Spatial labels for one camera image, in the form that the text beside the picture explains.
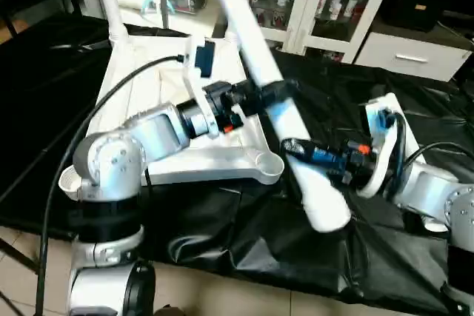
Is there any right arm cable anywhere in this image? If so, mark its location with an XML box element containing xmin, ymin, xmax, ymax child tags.
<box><xmin>391</xmin><ymin>112</ymin><xmax>474</xmax><ymax>185</ymax></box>

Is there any white glass door cabinet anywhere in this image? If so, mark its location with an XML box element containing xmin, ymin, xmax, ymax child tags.
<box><xmin>247</xmin><ymin>0</ymin><xmax>401</xmax><ymax>62</ymax></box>

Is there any black tripod stand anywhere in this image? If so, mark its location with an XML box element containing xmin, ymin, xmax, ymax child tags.
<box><xmin>0</xmin><ymin>245</ymin><xmax>42</xmax><ymax>277</ymax></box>

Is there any white drawer unit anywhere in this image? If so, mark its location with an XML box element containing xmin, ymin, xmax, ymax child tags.
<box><xmin>355</xmin><ymin>30</ymin><xmax>472</xmax><ymax>82</ymax></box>

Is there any black work mat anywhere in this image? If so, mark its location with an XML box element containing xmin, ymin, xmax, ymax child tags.
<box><xmin>0</xmin><ymin>14</ymin><xmax>474</xmax><ymax>311</ymax></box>

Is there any white plastic table top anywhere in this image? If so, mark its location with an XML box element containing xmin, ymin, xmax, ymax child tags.
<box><xmin>59</xmin><ymin>24</ymin><xmax>287</xmax><ymax>201</ymax></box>

